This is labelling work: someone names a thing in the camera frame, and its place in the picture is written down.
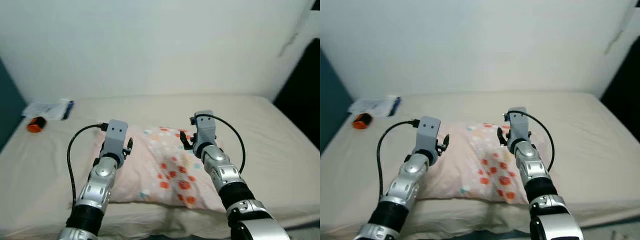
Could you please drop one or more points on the orange and black small device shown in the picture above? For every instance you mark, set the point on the orange and black small device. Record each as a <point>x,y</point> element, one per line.
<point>36,124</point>
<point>362,121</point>

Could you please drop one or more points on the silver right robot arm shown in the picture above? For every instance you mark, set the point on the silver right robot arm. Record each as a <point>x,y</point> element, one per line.
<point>227,175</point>
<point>535,172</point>

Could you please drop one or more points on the bed with cream sheet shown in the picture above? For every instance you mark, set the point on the bed with cream sheet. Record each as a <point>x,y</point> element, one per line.
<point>595,160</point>
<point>280,170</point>

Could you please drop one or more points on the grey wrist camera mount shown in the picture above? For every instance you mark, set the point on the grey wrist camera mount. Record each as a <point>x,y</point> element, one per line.
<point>116,136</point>
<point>205,130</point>
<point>429,132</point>
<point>518,125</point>

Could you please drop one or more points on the white plastic packet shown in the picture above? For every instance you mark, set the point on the white plastic packet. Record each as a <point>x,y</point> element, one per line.
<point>375,106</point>
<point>47,109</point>

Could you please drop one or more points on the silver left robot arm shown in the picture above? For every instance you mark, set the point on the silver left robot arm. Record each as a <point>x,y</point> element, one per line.
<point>405,187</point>
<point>97,187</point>

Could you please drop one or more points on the pink floral pillow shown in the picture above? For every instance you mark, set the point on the pink floral pillow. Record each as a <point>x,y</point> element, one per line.
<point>160,165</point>
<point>475,165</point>

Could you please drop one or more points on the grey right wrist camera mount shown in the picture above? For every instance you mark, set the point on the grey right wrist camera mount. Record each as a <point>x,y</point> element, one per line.
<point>205,130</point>
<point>518,125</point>

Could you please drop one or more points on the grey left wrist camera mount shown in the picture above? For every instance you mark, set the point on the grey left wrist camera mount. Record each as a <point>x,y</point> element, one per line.
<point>116,136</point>
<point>429,132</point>

